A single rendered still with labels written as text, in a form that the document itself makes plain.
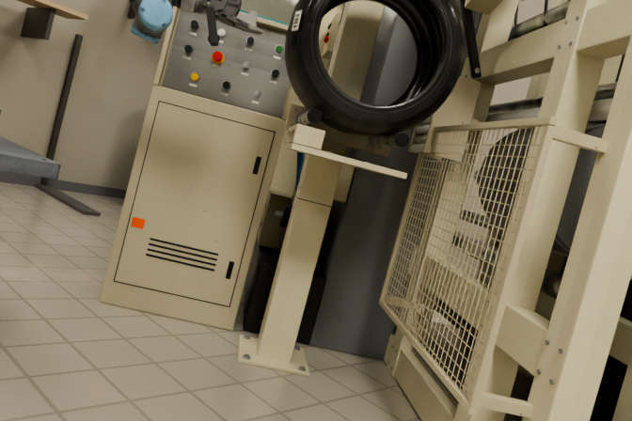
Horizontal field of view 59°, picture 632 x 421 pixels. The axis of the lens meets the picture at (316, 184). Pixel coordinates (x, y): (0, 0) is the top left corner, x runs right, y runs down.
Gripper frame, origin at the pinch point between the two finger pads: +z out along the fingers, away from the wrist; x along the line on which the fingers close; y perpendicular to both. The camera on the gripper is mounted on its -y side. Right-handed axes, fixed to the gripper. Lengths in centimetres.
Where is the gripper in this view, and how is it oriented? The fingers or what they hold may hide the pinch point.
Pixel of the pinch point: (259, 33)
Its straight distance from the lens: 182.6
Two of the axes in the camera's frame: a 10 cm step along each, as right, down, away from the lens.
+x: -1.2, -0.7, 9.9
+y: 3.7, -9.3, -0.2
